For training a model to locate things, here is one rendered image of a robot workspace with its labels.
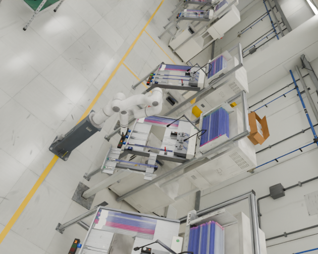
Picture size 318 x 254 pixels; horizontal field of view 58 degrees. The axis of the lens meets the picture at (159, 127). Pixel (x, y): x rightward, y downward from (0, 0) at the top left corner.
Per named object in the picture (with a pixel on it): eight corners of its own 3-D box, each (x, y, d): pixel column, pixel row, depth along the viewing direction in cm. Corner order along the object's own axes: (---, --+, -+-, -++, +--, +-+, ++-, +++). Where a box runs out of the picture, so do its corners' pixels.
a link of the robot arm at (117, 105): (115, 105, 290) (112, 115, 278) (111, 95, 282) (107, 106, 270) (163, 98, 277) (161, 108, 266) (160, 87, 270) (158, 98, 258)
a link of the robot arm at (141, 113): (147, 102, 292) (121, 109, 302) (145, 111, 279) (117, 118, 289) (151, 109, 297) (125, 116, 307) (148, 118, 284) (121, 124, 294)
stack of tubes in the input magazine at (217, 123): (199, 146, 290) (221, 134, 275) (203, 117, 329) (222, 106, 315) (207, 153, 294) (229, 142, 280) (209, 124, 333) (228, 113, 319)
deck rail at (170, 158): (123, 152, 311) (123, 148, 307) (124, 151, 312) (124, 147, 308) (188, 164, 303) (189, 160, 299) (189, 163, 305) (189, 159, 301)
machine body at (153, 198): (104, 188, 356) (138, 170, 323) (121, 151, 410) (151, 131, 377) (141, 216, 378) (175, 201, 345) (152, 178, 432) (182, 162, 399)
